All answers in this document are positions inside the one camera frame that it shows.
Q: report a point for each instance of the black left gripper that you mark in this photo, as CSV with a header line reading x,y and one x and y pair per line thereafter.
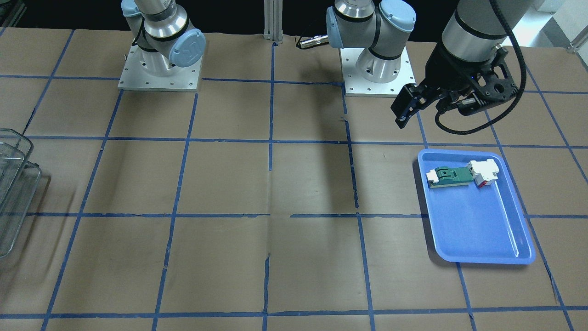
x,y
444,69

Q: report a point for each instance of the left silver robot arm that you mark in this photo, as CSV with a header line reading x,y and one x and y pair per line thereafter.
x,y
475,31

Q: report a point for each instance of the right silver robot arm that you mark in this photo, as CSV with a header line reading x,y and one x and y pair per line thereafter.
x,y
166,38

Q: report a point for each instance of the green terminal block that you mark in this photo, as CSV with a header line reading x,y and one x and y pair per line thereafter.
x,y
449,177

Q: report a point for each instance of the white relay module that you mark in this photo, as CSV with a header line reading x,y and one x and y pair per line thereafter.
x,y
484,173

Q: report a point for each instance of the blue plastic tray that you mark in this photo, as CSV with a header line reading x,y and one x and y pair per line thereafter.
x,y
471,224

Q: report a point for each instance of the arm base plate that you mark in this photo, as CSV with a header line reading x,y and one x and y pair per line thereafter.
x,y
151,71
367,76

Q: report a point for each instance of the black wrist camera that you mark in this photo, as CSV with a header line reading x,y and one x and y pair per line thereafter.
x,y
487,84

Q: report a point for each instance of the aluminium frame post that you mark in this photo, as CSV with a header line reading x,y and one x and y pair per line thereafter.
x,y
273,10

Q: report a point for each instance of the wire mesh shelf rack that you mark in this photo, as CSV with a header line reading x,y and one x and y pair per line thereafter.
x,y
19,179

